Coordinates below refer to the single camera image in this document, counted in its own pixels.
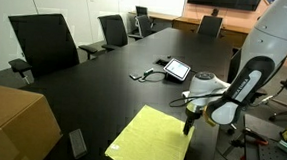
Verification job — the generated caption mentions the black cable with green plug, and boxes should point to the black cable with green plug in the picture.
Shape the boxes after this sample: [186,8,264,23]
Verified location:
[138,67,168,84]

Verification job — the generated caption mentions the small grey rectangular block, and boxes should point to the small grey rectangular block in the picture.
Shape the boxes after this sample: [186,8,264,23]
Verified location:
[67,128,90,160]

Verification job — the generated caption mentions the large black office chair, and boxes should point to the large black office chair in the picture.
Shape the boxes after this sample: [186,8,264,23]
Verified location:
[3,10,101,89]

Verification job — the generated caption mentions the table cable grommet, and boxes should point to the table cable grommet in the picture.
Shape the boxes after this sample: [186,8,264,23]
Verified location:
[154,58,170,67]

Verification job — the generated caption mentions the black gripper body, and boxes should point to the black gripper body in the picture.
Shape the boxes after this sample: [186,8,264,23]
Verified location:
[184,102,205,125]

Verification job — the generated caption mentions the wooden sideboard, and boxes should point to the wooden sideboard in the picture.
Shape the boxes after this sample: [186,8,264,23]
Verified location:
[170,16,253,49]

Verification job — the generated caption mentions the brown cardboard box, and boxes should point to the brown cardboard box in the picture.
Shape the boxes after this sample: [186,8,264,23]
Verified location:
[0,83,66,160]

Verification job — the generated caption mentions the small black webcam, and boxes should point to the small black webcam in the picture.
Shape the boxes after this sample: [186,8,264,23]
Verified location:
[211,7,221,18]

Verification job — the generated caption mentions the tablet display on stand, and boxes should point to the tablet display on stand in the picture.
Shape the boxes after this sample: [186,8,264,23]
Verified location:
[162,57,193,83]

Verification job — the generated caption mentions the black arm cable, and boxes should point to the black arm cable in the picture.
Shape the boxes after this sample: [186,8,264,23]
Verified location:
[168,89,226,112]

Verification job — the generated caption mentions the yellow towel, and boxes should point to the yellow towel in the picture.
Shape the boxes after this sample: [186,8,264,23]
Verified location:
[104,102,197,160]

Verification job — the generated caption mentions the wall television screen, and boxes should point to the wall television screen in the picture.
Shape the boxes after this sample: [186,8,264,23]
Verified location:
[186,0,264,12]

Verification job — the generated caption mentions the black perforated side platform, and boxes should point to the black perforated side platform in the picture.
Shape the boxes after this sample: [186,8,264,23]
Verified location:
[240,112,287,160]

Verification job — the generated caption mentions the wooden desk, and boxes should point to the wooden desk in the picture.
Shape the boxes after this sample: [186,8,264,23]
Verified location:
[127,10,180,24]

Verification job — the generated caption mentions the orange handled pliers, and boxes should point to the orange handled pliers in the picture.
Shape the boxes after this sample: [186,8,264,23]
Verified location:
[230,126,271,150]

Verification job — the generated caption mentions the black phone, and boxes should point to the black phone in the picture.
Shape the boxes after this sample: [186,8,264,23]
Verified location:
[128,73,144,82]

